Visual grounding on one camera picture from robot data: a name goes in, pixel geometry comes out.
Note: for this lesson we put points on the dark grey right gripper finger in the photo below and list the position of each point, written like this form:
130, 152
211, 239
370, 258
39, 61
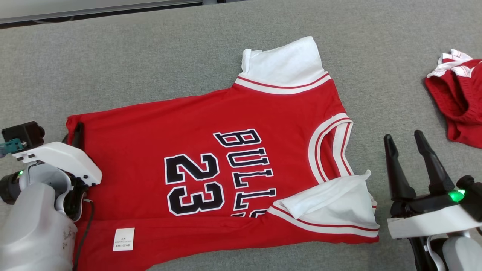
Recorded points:
437, 173
399, 177

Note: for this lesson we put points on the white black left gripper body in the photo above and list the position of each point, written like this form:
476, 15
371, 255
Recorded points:
64, 158

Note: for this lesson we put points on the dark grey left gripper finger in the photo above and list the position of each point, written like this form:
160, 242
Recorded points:
78, 135

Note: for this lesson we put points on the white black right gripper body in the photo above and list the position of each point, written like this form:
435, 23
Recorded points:
425, 224

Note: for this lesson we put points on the red shorts with white stripes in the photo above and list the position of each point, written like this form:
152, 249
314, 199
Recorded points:
463, 105

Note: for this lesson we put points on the red basketball jersey white sleeves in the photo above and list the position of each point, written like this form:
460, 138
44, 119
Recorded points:
150, 131

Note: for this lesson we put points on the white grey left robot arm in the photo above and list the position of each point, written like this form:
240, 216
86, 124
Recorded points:
34, 226

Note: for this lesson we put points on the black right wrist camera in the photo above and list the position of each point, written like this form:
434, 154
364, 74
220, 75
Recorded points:
472, 199

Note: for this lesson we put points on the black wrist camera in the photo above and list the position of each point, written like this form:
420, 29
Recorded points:
24, 131
472, 199

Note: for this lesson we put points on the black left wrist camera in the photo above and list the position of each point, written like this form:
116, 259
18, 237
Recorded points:
24, 131

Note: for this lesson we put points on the grey partition bottom rail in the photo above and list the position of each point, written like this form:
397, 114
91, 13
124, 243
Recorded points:
94, 13

